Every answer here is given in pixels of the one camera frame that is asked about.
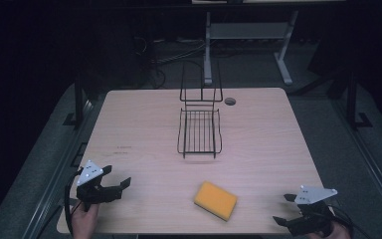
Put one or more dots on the person's left hand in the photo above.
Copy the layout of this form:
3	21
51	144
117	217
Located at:
84	224

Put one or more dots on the black stand post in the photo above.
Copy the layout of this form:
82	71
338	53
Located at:
78	99
352	99

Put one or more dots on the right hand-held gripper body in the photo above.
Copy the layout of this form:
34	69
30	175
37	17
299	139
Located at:
313	215

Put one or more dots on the aluminium floor rail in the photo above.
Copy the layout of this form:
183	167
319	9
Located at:
51	189
371	166

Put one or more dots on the grey metal desk frame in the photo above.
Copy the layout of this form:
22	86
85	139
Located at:
245	31

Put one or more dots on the person's right hand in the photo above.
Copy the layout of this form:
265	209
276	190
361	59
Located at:
336	232

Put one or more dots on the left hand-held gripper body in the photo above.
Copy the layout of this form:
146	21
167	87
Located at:
91	194

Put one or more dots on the yellow sponge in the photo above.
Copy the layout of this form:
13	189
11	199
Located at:
215	200

